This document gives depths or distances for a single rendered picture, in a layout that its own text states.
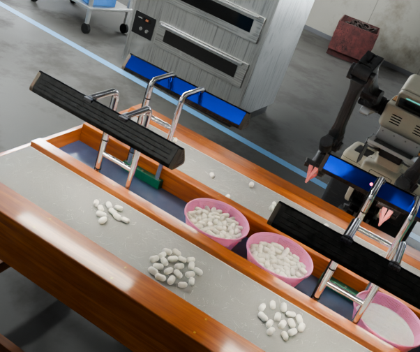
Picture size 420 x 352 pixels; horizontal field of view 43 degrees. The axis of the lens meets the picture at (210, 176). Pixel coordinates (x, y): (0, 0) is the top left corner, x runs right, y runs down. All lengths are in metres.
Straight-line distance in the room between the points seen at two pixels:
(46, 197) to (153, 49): 3.45
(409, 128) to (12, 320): 2.04
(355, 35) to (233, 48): 4.76
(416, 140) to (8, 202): 1.90
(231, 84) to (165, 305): 3.44
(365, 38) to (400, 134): 6.61
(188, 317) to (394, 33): 9.12
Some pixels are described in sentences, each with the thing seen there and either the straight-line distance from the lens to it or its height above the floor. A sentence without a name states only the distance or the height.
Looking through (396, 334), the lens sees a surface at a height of 0.74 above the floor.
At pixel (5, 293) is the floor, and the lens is 2.68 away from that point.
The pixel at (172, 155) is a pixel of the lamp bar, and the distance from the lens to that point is 1.74.
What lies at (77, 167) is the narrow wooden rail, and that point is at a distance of 2.17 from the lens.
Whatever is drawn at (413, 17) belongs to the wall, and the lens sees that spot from 10.34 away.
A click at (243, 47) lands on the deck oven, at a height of 0.74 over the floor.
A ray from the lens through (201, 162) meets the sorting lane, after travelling 2.54.
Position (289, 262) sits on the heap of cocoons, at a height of 0.74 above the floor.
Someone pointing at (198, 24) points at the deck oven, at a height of 0.74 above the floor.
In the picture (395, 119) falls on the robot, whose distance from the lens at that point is 2.82.
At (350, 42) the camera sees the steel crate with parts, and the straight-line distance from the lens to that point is 9.40.
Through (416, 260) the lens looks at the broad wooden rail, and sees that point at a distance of 2.52.
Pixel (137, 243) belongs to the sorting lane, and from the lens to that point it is 1.89.
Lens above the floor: 1.87
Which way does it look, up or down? 27 degrees down
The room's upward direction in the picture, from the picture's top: 20 degrees clockwise
